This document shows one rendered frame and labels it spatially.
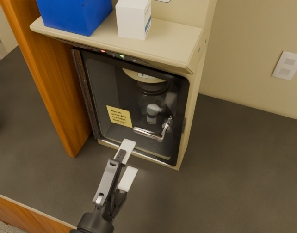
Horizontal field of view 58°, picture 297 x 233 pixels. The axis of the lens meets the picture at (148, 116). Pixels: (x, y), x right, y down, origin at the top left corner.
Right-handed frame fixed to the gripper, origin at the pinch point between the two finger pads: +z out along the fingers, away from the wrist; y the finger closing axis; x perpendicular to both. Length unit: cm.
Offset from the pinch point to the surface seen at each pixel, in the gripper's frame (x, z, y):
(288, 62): -37, 58, -2
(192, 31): -9.3, 13.1, 31.4
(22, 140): 49, 6, -25
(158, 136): -4.6, 8.7, 1.2
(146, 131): -1.2, 8.9, 1.2
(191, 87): -10.4, 15.2, 15.5
